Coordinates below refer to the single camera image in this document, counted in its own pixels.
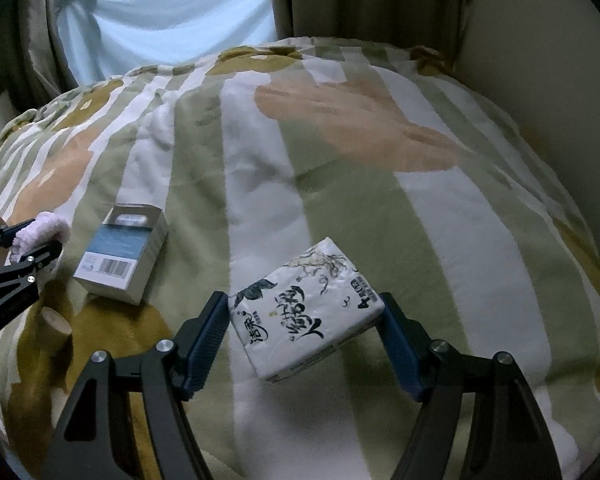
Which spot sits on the floral striped blanket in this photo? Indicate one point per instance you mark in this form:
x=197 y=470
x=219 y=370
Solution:
x=258 y=153

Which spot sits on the beige tape roll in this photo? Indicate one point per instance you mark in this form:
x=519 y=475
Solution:
x=53 y=331

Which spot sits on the dark drape right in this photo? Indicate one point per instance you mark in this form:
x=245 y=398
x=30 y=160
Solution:
x=435 y=24

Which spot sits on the pink sock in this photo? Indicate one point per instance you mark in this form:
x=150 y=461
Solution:
x=46 y=226

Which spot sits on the white tissue pack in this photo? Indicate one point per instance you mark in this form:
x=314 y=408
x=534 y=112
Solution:
x=303 y=311

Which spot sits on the dark drape left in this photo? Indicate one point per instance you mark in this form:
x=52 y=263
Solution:
x=33 y=65

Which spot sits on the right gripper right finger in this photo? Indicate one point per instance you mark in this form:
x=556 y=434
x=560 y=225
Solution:
x=508 y=435

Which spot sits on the blue white product box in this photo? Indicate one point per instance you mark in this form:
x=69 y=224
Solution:
x=118 y=262

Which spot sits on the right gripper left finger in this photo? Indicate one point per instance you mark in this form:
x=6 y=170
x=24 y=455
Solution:
x=94 y=437

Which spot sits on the light blue sheer curtain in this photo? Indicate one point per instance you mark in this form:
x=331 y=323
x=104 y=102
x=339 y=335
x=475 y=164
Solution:
x=103 y=38

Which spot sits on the dark drape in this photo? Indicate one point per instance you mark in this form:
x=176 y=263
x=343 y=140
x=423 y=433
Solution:
x=435 y=24
x=33 y=65

